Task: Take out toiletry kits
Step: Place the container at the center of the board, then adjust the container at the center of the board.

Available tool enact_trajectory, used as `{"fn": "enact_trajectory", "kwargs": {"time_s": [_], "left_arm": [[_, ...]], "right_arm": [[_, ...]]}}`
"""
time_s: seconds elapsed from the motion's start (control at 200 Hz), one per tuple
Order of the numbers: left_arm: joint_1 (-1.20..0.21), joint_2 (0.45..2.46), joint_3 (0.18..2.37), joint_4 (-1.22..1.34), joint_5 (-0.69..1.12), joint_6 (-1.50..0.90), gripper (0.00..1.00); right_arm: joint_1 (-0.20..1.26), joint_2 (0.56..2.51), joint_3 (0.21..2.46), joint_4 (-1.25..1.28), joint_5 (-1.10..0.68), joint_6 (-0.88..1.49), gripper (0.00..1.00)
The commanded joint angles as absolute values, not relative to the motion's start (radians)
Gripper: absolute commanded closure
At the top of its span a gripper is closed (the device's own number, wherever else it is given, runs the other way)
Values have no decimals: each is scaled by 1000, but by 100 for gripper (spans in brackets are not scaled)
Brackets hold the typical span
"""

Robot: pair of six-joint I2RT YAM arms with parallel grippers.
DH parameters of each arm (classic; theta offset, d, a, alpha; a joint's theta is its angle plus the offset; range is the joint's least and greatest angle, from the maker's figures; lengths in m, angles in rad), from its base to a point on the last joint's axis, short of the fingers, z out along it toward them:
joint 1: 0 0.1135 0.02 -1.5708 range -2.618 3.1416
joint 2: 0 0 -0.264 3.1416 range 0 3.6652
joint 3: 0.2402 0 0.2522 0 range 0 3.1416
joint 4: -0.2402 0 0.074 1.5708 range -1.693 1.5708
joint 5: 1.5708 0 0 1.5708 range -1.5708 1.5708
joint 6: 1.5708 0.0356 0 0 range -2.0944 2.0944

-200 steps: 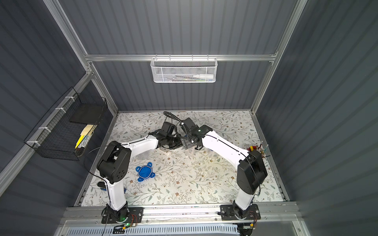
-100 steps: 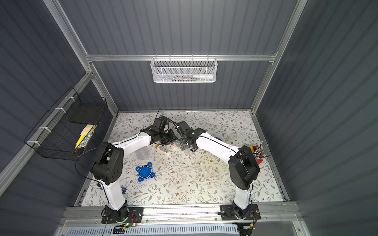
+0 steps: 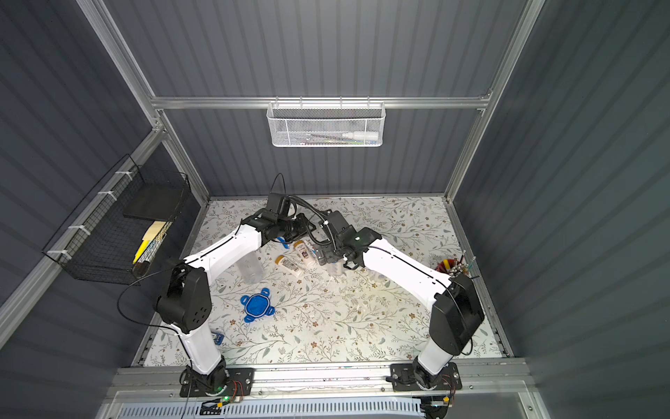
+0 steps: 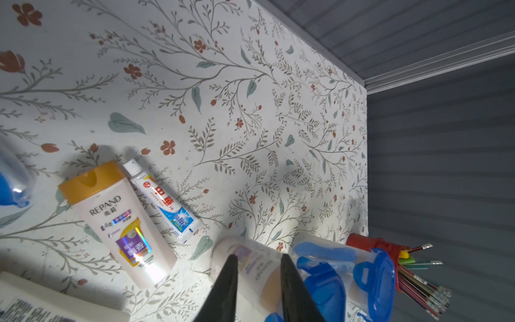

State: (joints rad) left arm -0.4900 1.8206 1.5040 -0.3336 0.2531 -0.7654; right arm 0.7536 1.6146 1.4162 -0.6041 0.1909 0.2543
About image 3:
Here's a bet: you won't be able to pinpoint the blue toothbrush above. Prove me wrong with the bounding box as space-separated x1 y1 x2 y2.
277 237 290 249

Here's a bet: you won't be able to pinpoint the blue jar lid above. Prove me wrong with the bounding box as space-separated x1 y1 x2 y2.
240 288 276 323

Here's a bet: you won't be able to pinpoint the blue-lid clear jar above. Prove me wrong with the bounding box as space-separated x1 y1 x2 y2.
236 252 263 284
325 261 345 277

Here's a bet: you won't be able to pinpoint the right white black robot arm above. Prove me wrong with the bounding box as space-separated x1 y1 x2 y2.
319 211 484 389

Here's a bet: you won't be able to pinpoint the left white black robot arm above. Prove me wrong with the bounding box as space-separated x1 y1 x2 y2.
155 209 316 396

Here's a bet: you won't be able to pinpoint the white tube in basket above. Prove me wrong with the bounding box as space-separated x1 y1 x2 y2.
341 131 380 144

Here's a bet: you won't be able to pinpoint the red pen cup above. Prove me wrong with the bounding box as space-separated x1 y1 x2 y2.
436 258 469 277

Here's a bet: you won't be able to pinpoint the yellow sticky notes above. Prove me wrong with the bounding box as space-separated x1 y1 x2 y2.
133 221 169 264

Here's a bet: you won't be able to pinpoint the blue small box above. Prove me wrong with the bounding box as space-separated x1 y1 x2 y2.
211 330 225 346

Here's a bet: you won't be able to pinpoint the white wire mesh basket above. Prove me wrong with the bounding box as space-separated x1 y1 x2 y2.
266 101 387 148

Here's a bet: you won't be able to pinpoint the black wire wall basket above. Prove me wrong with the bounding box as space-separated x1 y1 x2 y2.
43 155 191 285

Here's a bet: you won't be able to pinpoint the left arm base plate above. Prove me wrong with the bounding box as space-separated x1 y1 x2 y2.
179 366 256 398

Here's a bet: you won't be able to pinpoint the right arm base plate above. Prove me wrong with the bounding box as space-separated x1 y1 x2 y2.
386 362 462 392

